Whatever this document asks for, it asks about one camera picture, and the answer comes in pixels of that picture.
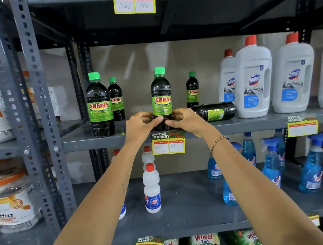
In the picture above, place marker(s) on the person's right hand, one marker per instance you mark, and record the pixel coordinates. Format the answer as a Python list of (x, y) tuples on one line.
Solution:
[(192, 121)]

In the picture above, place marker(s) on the person's left hand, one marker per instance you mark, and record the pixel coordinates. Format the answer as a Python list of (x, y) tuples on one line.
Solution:
[(137, 128)]

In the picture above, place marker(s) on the person's right thumb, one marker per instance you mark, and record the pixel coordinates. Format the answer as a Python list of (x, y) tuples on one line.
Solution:
[(174, 123)]

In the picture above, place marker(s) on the person's left thumb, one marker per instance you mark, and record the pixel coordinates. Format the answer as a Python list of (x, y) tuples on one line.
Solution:
[(155, 122)]

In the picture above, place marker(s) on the dark bottle with green cap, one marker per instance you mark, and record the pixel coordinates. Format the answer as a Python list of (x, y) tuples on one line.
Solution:
[(161, 97), (99, 104)]

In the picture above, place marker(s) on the person's right forearm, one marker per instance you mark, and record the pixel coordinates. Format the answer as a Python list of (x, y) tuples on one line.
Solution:
[(260, 197)]

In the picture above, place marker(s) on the person's left forearm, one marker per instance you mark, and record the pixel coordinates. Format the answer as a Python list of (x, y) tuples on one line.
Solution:
[(101, 209)]

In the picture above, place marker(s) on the small white bottle red cap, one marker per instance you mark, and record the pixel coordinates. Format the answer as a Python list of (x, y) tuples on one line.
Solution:
[(147, 157), (152, 194)]

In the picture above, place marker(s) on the small dark bottle green cap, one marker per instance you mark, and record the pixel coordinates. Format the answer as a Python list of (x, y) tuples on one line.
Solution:
[(116, 101), (192, 91)]

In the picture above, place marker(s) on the dark bottle lying down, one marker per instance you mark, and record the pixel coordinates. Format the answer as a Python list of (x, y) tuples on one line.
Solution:
[(217, 111)]

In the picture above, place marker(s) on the grey metal shelf rack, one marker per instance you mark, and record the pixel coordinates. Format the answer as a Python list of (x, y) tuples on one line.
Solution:
[(172, 18), (1, 72)]

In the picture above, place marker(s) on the group of blue spray bottles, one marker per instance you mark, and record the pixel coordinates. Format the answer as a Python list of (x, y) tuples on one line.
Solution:
[(312, 167)]

